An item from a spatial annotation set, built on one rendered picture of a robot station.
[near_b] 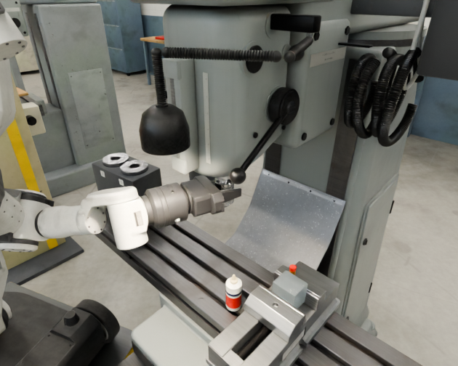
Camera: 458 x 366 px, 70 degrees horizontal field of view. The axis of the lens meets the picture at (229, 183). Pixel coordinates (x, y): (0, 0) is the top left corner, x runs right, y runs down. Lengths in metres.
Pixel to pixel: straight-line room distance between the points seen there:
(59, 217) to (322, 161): 0.73
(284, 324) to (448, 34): 0.61
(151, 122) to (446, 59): 0.50
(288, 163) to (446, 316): 1.60
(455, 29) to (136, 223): 0.66
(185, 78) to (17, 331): 1.20
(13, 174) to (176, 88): 1.92
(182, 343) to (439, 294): 1.89
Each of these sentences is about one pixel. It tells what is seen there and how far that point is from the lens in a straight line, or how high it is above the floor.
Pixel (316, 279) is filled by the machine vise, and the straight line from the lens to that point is 0.91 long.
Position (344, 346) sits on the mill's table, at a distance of 0.89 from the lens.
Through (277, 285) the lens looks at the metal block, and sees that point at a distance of 0.78.
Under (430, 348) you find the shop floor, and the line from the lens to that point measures 2.24.
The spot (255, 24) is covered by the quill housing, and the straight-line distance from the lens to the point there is 0.59.
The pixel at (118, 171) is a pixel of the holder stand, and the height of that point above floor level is 1.13.
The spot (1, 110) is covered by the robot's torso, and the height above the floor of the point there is 1.48.
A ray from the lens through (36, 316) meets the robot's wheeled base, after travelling 1.55.
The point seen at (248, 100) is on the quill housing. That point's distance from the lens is 0.60.
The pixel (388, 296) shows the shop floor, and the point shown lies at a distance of 2.39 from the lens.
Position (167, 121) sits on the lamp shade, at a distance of 0.46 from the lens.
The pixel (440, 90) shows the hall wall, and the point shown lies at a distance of 4.85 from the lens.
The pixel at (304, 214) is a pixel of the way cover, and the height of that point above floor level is 1.02.
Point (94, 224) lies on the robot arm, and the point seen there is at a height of 1.22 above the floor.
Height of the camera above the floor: 1.65
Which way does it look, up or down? 30 degrees down
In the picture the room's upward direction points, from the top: straight up
